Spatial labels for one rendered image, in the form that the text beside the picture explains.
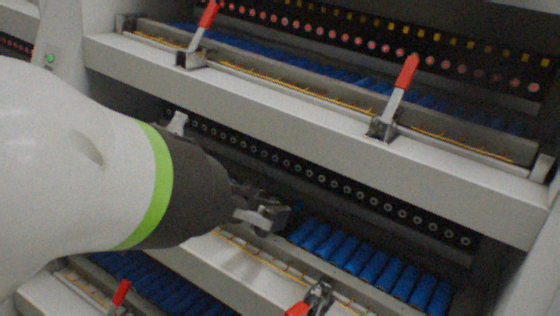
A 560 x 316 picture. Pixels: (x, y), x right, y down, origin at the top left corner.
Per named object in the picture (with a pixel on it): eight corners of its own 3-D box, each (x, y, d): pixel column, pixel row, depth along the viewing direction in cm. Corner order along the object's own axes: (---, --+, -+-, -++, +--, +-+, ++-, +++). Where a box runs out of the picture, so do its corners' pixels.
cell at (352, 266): (371, 258, 56) (352, 285, 51) (359, 251, 57) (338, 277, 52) (375, 247, 55) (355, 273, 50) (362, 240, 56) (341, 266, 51)
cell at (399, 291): (417, 280, 53) (401, 312, 48) (403, 273, 54) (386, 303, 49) (421, 269, 53) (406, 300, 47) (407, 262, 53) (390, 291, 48)
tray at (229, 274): (441, 446, 41) (477, 379, 36) (49, 191, 66) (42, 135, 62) (476, 315, 56) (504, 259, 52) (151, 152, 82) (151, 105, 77)
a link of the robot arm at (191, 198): (45, 226, 32) (131, 287, 28) (109, 81, 32) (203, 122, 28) (108, 227, 37) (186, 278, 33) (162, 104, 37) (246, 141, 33)
